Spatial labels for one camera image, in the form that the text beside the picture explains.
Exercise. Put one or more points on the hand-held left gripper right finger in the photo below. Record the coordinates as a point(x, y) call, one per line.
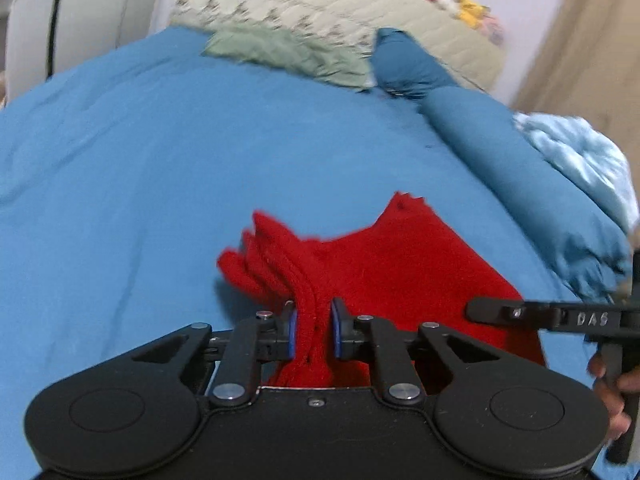
point(336, 330)

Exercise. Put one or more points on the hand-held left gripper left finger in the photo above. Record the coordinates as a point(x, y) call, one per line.
point(293, 335)

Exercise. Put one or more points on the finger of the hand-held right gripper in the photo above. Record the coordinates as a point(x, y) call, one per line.
point(500, 311)

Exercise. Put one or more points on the red knit sweater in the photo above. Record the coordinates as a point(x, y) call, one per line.
point(400, 280)

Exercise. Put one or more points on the person's right hand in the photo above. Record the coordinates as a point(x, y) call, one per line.
point(612, 410)

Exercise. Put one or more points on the blue duvet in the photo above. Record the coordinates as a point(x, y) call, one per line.
point(520, 180)

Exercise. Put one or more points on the light blue blanket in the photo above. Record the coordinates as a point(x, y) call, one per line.
point(580, 155)

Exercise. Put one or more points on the bed with blue sheet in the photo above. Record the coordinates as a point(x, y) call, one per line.
point(125, 185)

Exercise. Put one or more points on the dark blue pillow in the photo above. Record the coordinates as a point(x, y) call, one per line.
point(405, 67)

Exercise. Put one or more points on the beige curtain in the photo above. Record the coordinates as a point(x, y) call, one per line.
point(590, 50)

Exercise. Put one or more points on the green pillow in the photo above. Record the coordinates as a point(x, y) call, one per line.
point(290, 52)

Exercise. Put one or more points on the yellow plush toy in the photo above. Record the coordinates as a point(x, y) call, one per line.
point(472, 10)

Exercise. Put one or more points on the cream quilted headboard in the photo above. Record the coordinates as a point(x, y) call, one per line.
point(325, 5)

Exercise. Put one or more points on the grey white wardrobe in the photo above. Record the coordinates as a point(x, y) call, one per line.
point(100, 5)

